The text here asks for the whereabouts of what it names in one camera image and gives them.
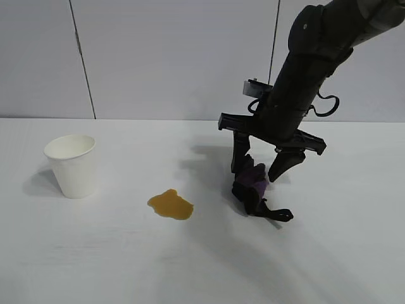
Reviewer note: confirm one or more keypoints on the purple and black cloth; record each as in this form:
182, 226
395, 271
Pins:
250, 190

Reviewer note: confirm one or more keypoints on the brown liquid spill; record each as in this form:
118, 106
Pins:
171, 206

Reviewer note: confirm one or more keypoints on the white paper cup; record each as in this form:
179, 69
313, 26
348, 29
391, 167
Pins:
76, 177

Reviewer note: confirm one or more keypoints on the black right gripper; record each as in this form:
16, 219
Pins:
278, 126

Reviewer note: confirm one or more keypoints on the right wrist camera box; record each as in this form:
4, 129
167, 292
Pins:
254, 88

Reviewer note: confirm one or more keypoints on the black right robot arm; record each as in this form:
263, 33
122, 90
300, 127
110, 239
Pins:
316, 31

